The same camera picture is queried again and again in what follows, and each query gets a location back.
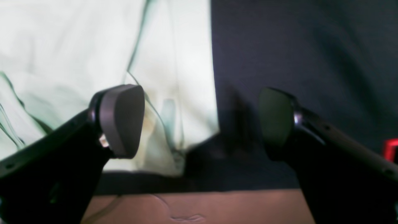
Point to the light green T-shirt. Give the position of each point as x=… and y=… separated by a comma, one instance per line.
x=56, y=54

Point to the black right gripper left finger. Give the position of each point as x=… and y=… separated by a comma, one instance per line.
x=53, y=180

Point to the black table cloth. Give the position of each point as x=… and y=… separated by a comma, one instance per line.
x=338, y=57

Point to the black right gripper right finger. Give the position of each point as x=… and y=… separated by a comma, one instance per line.
x=343, y=182

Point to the red clamp right side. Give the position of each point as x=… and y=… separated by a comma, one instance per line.
x=390, y=150

